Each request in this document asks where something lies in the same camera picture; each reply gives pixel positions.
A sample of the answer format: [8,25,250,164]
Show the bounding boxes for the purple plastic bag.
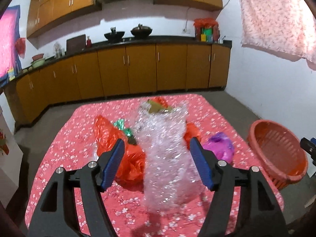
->
[202,132,235,164]

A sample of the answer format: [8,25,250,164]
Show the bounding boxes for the clear bubble wrap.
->
[132,103,204,213]

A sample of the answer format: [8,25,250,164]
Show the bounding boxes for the green plastic bag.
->
[113,118,133,137]

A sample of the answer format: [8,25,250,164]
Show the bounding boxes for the yellow-green plastic bag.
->
[141,96,173,114]

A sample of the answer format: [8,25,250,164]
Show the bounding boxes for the lower wooden kitchen cabinets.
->
[3,36,232,130]

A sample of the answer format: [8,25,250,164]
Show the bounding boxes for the red plastic basket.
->
[247,119,308,190]

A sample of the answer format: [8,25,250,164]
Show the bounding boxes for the white cabinet with flowers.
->
[0,110,23,208]

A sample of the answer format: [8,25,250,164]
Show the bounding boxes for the red floral tablecloth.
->
[25,94,288,236]

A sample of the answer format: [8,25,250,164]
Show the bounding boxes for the small orange plastic bag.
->
[183,122,201,150]

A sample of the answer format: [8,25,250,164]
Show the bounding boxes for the pink floral hanging cloth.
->
[239,0,315,70]

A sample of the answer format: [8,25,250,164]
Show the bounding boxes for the red bag covered containers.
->
[193,18,220,43]

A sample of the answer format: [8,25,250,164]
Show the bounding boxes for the stacked bowls on counter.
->
[31,54,46,68]

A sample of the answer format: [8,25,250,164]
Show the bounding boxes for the glass jar on counter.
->
[54,42,65,58]

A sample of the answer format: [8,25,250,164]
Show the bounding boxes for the dark cutting board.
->
[66,34,86,55]

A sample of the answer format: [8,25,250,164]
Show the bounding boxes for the red bottle on counter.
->
[86,36,92,48]

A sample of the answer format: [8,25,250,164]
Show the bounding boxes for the pink blue window curtain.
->
[0,5,21,87]

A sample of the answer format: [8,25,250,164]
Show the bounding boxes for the black wok with lid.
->
[131,24,153,39]

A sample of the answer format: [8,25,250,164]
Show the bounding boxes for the red bag hanging on wall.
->
[14,38,26,58]

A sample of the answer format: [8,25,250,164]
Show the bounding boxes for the black wok with handle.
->
[104,27,125,42]

